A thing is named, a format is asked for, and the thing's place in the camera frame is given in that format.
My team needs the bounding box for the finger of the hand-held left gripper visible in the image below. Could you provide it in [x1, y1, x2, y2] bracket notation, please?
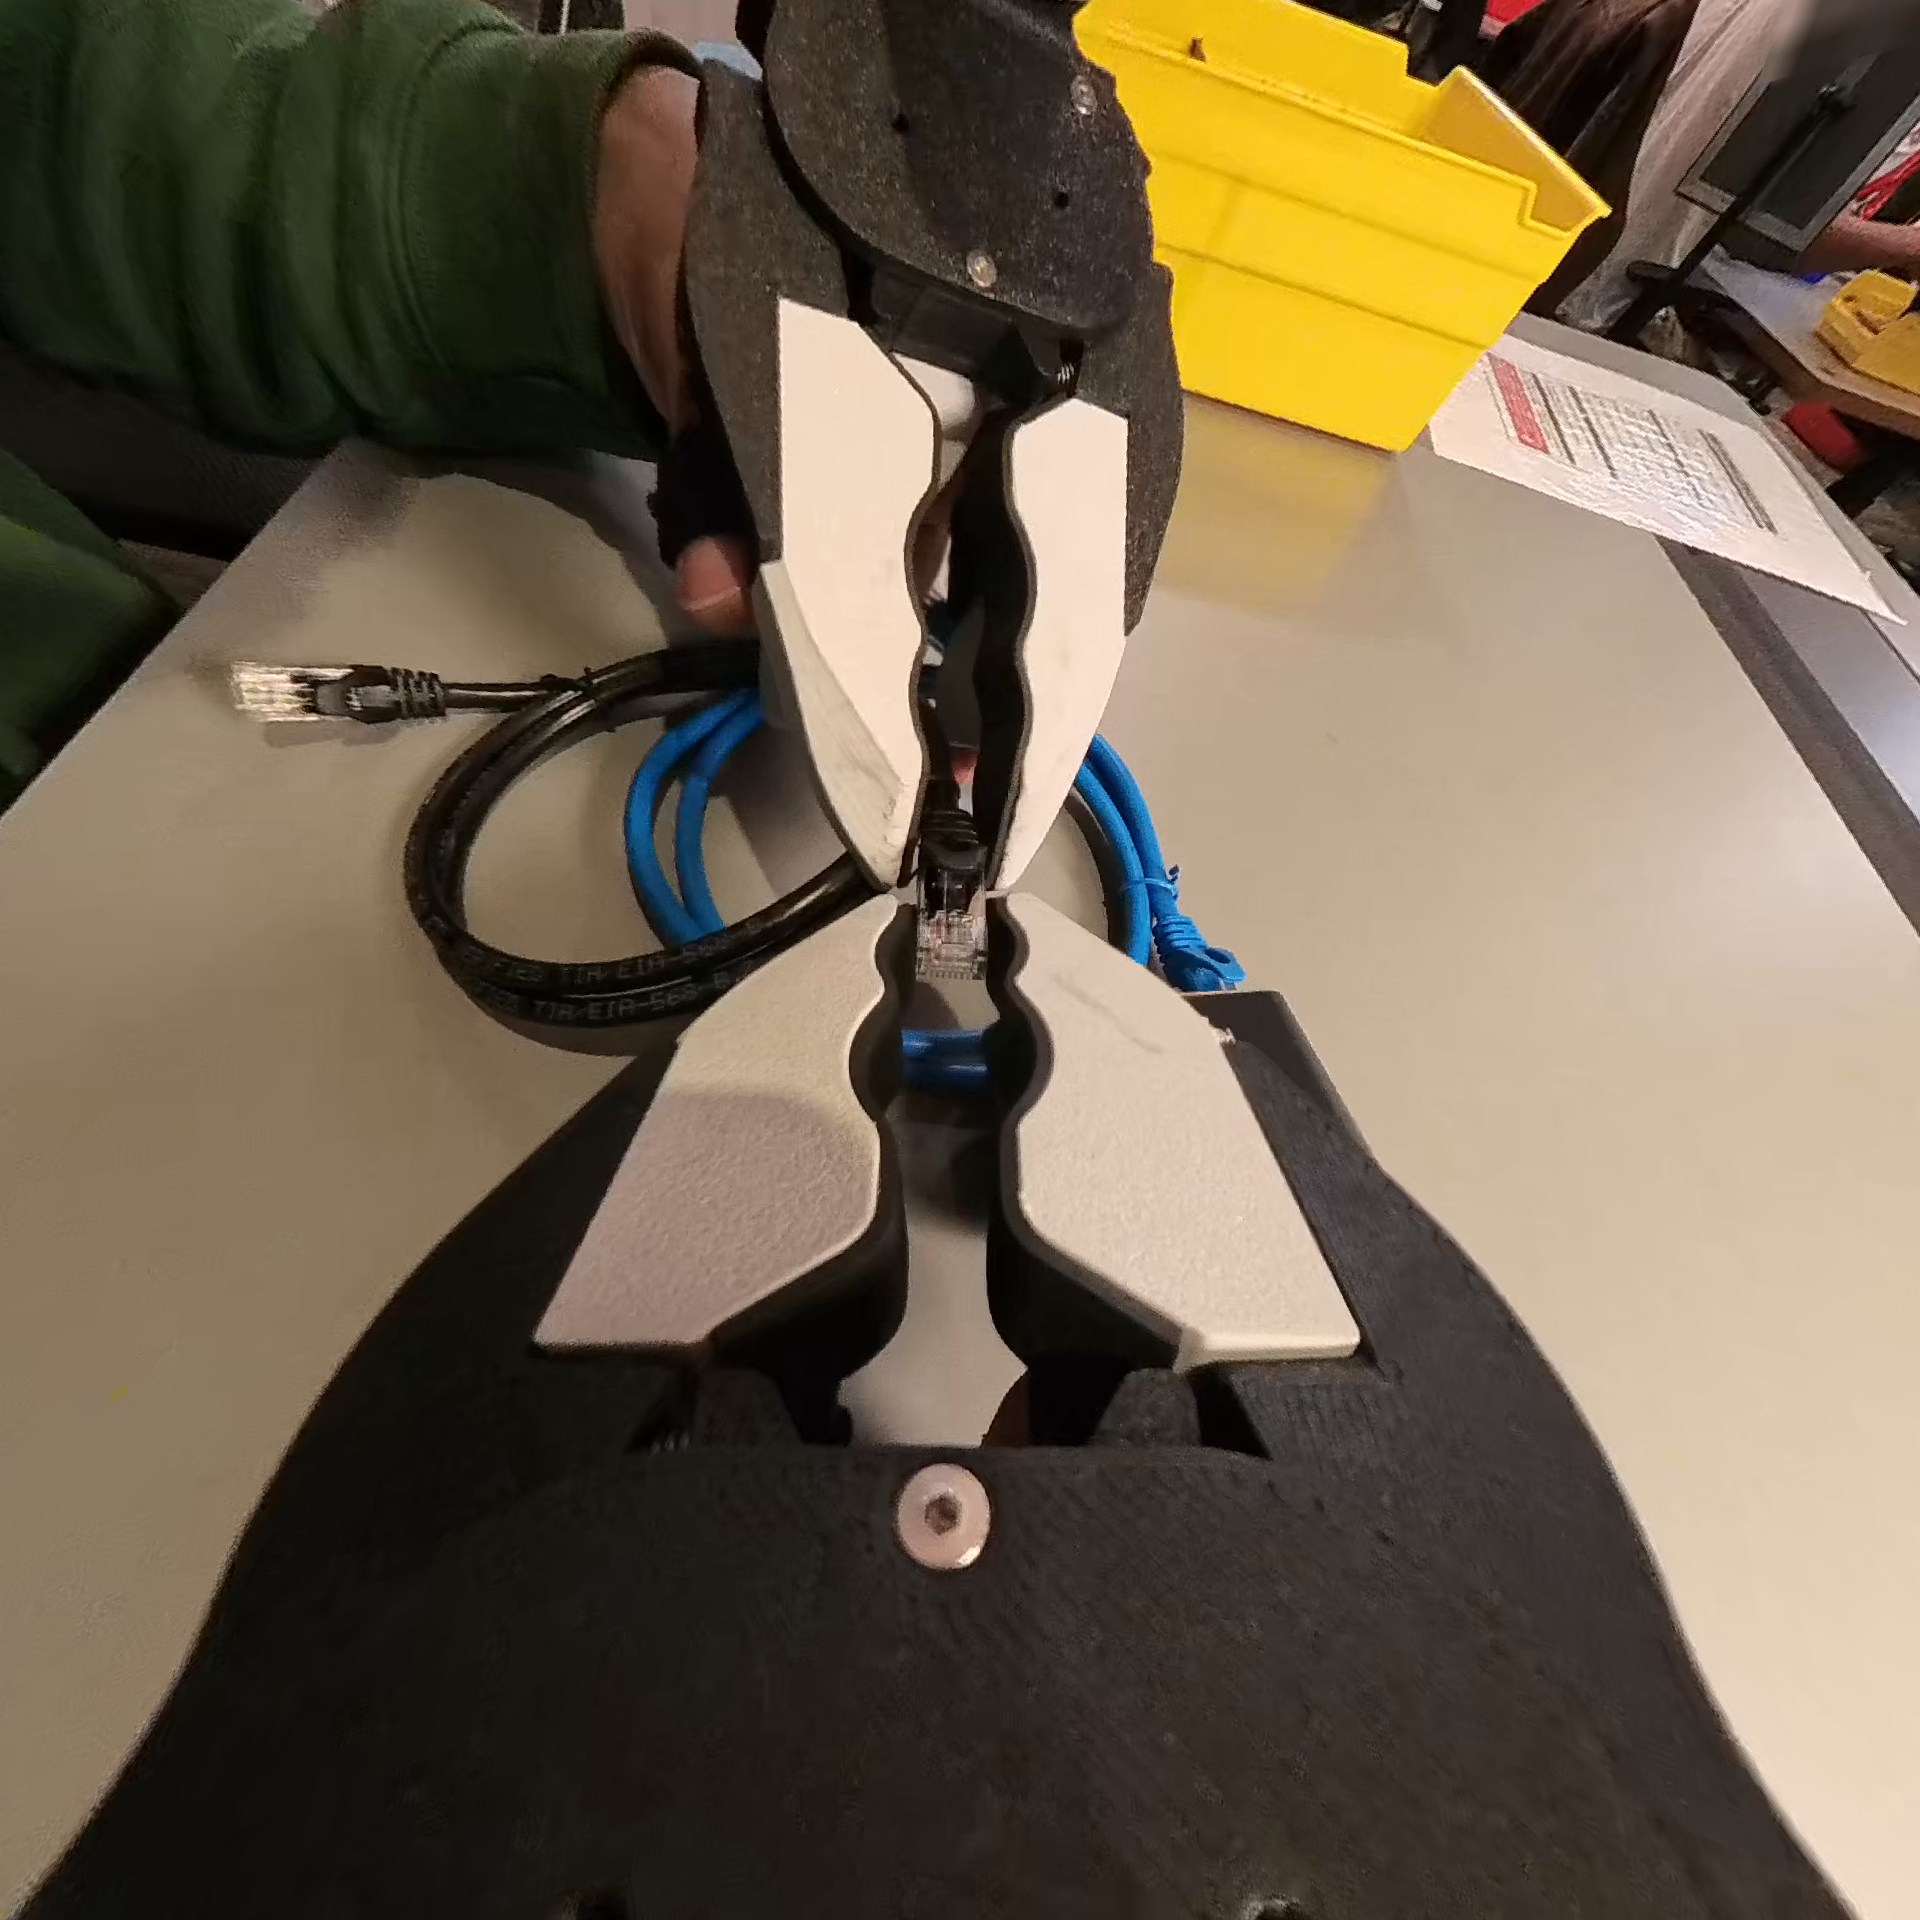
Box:
[747, 293, 943, 889]
[951, 400, 1133, 889]

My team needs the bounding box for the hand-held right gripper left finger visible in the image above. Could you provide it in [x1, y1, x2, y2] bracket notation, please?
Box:
[532, 895, 916, 1402]

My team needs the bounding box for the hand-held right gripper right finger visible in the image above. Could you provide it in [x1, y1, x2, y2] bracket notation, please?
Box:
[989, 892, 1365, 1397]

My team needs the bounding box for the blue ethernet cable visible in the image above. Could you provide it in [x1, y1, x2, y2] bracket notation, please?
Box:
[621, 608, 1249, 1087]

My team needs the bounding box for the large yellow plastic bin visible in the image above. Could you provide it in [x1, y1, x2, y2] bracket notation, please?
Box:
[1073, 0, 1609, 455]

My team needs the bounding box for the black ethernet cable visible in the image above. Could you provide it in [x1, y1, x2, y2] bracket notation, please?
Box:
[229, 655, 1000, 1057]

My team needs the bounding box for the person's left forearm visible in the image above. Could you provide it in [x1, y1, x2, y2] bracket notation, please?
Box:
[0, 0, 699, 458]

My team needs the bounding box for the person's left hand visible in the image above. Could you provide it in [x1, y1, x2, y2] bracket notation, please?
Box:
[593, 63, 764, 649]

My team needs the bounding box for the printed paper sheet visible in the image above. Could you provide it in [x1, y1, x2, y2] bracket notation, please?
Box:
[1424, 334, 1906, 623]

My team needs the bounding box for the person's green jacket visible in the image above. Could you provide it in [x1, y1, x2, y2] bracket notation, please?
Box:
[0, 447, 169, 810]

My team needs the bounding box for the yellow tool case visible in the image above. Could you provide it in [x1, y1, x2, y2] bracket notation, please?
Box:
[1815, 268, 1920, 380]

